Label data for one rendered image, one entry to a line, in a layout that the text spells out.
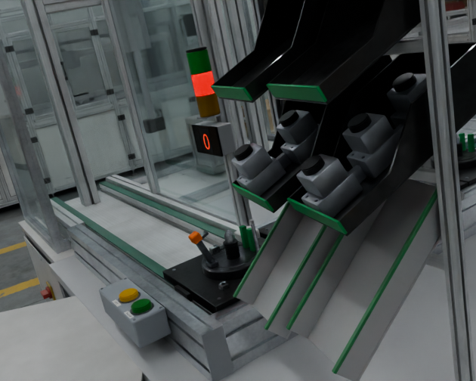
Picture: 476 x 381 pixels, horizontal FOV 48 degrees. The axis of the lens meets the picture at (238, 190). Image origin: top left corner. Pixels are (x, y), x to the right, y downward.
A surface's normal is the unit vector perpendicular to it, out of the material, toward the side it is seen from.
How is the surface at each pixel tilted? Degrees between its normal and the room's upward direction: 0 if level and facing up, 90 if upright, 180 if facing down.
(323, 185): 90
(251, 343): 90
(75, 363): 0
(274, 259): 90
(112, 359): 0
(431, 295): 0
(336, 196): 90
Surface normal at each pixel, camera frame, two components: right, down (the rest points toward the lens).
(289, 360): -0.20, -0.93
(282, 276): -0.78, -0.46
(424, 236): 0.37, 0.20
